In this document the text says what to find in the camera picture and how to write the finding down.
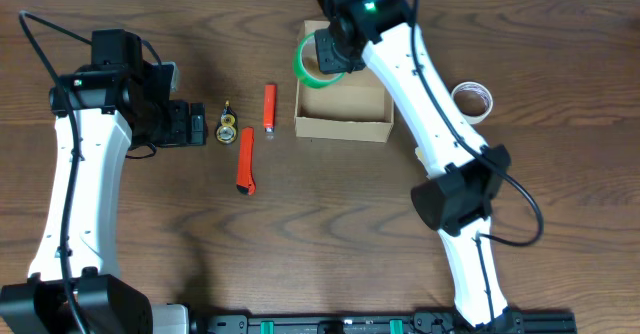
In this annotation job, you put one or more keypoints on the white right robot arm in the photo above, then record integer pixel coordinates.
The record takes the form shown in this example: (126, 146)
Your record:
(463, 173)

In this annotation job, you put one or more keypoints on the cardboard box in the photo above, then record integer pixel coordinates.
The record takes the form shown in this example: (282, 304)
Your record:
(357, 108)

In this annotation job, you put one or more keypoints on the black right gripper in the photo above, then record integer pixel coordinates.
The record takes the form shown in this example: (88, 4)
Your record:
(332, 55)

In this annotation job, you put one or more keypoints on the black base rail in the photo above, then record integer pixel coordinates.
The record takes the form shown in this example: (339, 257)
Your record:
(420, 322)

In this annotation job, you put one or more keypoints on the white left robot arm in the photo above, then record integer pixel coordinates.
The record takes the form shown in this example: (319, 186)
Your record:
(103, 112)

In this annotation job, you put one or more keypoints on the beige masking tape roll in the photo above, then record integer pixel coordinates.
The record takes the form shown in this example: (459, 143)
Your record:
(473, 100)

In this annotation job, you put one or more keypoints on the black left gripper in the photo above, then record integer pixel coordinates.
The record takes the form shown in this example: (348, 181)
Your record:
(182, 124)

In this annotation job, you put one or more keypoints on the orange utility knife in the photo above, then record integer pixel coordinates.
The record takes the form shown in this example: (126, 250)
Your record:
(244, 181)

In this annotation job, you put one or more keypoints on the green tape roll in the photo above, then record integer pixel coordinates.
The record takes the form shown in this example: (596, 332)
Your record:
(306, 66)

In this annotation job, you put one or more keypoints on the yellow sticky note pad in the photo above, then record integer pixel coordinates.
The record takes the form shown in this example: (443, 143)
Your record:
(420, 157)

